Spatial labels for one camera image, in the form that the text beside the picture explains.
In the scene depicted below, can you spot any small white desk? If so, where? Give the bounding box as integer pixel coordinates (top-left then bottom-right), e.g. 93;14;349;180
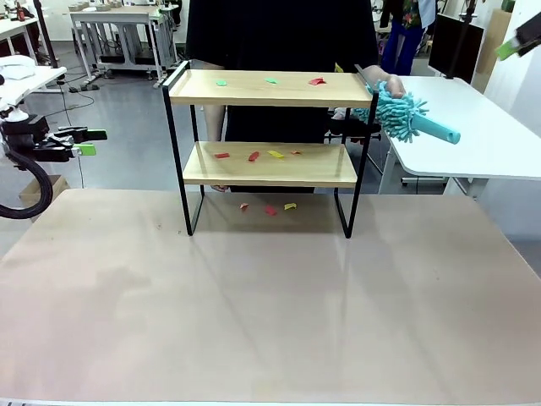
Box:
0;65;68;107

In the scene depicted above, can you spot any white cloth bundle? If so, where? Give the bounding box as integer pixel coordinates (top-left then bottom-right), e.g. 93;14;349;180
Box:
0;54;37;81

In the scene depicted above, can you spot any grey metal workbench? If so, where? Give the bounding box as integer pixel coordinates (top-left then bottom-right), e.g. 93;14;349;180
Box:
69;4;179;82

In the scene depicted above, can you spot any person's right forearm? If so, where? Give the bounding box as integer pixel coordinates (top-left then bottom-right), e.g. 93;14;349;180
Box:
198;61;227;143

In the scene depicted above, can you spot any brown cardboard sheet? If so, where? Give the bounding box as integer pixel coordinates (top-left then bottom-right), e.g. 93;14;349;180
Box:
475;8;515;88

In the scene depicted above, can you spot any bystander in blue trousers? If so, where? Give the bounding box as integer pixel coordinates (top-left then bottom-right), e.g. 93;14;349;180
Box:
378;0;439;77

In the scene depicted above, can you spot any person's black shirt torso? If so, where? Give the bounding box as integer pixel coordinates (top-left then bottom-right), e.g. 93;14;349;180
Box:
185;0;380;145

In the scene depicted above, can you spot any teal microfiber duster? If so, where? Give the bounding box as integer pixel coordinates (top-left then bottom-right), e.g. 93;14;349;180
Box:
352;80;462;147

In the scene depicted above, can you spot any black tripod pole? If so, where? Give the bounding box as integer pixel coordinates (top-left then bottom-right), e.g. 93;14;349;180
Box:
32;0;59;69

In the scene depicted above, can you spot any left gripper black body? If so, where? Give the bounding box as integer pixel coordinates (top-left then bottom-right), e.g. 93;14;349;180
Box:
2;116;52;164

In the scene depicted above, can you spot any person's left hand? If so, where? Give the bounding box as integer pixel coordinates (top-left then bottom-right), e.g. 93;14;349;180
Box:
362;64;407;101

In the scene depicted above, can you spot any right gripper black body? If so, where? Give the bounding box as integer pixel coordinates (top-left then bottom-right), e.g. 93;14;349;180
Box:
513;10;541;56

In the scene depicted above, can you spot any distant white table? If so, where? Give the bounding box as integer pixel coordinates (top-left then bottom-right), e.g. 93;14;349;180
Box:
0;16;41;58

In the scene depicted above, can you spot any large white table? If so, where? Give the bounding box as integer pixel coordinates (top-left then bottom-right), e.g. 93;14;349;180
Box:
371;74;541;200

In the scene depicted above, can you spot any red and black tool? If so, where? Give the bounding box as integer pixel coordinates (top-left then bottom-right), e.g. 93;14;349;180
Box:
10;0;35;22

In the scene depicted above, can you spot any cardboard box on floor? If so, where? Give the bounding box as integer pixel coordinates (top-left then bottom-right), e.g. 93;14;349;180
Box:
19;174;71;208

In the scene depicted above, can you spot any black corrugated cable hose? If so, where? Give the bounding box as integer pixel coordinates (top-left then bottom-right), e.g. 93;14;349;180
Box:
0;150;54;220

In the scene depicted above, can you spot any black computer monitor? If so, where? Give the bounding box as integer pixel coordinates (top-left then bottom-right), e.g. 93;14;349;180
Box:
428;12;485;85

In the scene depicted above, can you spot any black office chair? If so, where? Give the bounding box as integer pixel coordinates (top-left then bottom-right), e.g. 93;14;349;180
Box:
325;107;384;147

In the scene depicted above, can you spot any two-tier wooden black-framed shelf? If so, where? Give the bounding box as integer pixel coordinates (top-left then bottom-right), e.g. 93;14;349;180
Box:
161;60;380;239

